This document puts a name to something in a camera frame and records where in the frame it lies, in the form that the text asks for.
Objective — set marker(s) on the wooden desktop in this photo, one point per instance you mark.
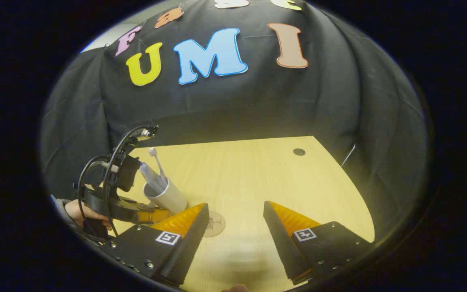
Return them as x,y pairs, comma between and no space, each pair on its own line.
249,178

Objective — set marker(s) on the white toothpaste tube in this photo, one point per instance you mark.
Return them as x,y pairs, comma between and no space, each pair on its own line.
150,176

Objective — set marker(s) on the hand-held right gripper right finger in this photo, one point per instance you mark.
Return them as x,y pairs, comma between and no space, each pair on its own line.
282,247

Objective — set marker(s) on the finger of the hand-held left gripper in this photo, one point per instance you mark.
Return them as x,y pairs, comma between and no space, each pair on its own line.
152,215

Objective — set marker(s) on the white toothbrush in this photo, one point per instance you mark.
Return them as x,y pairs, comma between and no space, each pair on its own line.
158,164

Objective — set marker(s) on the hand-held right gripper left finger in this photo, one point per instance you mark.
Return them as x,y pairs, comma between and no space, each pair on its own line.
189,247

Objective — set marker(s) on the round cork coaster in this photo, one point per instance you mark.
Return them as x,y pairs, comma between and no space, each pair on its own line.
216,224

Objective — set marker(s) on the white cup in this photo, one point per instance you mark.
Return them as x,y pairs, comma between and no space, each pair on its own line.
168,198

